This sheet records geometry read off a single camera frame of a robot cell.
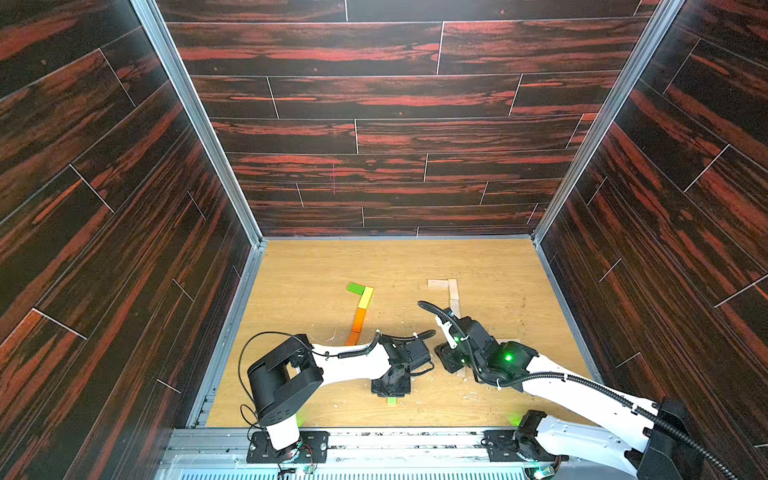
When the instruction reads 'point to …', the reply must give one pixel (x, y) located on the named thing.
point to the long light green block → (392, 400)
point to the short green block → (355, 288)
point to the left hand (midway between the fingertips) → (401, 395)
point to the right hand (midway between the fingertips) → (447, 341)
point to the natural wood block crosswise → (437, 283)
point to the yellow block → (366, 297)
